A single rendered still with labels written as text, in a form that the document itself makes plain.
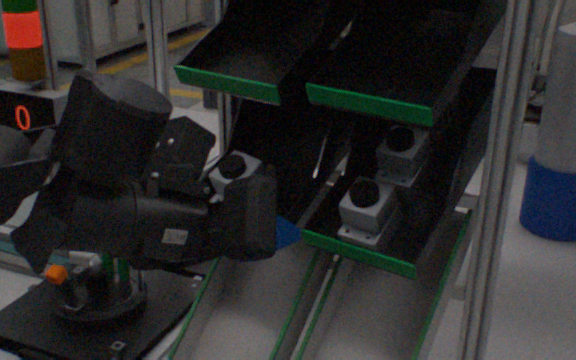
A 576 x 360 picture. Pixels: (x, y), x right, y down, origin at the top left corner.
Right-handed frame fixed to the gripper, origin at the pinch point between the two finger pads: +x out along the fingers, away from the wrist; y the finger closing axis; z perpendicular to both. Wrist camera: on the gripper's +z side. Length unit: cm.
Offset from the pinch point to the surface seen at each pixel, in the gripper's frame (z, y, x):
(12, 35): 34, 51, -5
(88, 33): 79, 142, 47
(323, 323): -7.3, 12.3, 21.8
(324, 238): 1.3, 3.5, 13.3
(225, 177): 7.7, 11.0, 5.7
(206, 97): 91, 193, 125
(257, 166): 9.1, 9.0, 8.4
